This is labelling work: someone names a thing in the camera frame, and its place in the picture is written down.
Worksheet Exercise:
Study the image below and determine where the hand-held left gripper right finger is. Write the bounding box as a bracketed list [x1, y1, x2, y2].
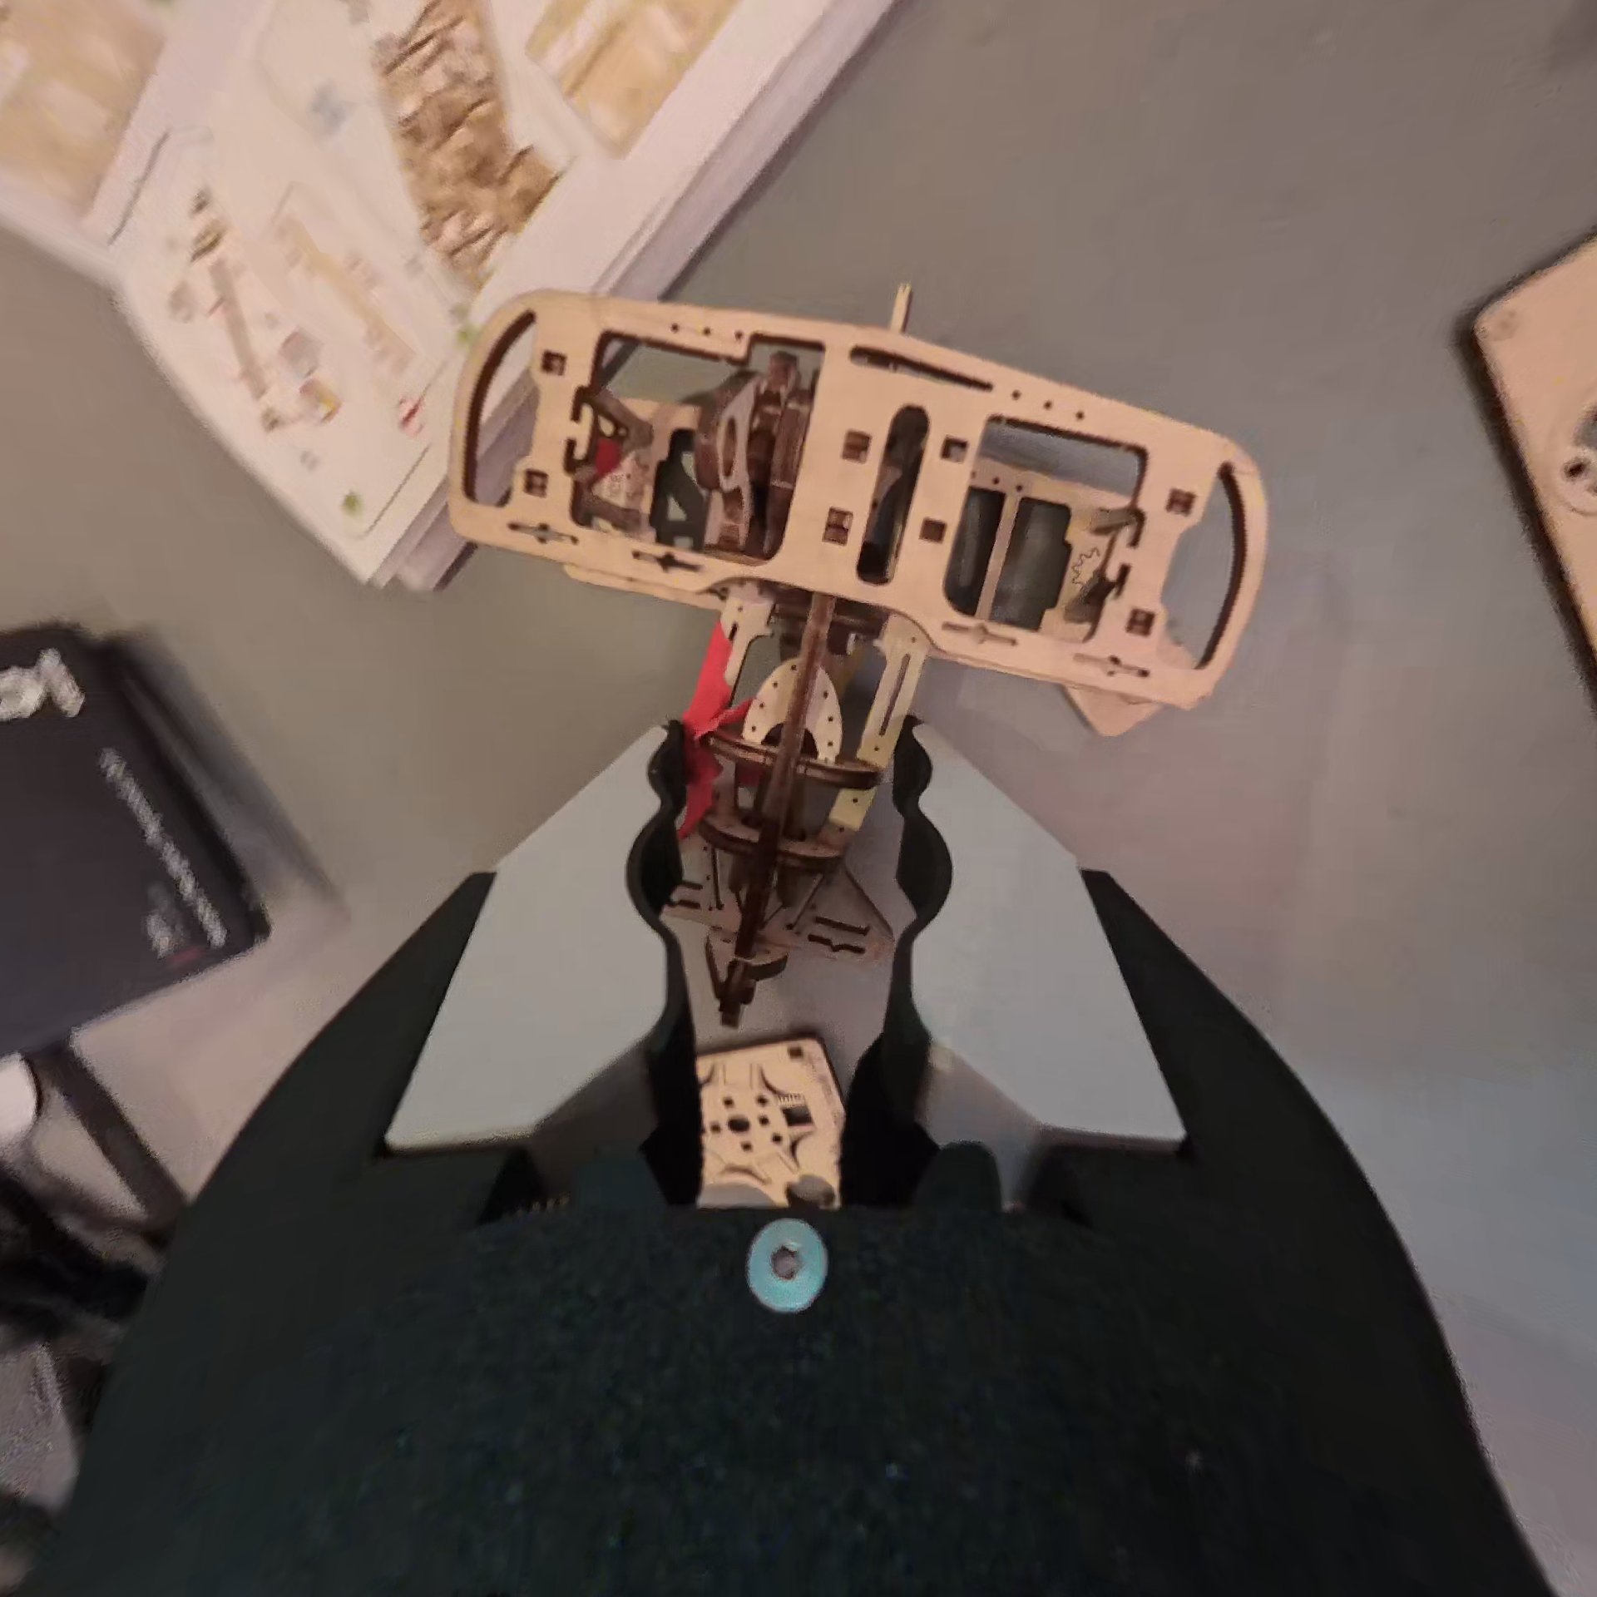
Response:
[850, 720, 1187, 1207]

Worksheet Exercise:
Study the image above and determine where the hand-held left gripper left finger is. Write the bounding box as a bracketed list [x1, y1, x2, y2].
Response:
[388, 724, 698, 1201]

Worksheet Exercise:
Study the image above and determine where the wooden biplane model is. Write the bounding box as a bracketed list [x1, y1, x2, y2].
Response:
[446, 284, 1270, 1014]

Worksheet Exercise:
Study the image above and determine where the instruction booklet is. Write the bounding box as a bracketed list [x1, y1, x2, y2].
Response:
[0, 0, 896, 593]

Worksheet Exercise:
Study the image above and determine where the grey desk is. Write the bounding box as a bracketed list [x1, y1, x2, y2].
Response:
[0, 0, 1597, 1597]

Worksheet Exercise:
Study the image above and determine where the narrow wooden parts sheet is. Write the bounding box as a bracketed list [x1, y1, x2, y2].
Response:
[696, 1034, 844, 1209]

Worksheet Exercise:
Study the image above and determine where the black product box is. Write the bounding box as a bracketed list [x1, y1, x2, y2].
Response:
[0, 621, 273, 1057]

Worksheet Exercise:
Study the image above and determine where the large wooden parts sheet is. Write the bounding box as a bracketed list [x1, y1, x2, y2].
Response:
[1457, 229, 1597, 677]

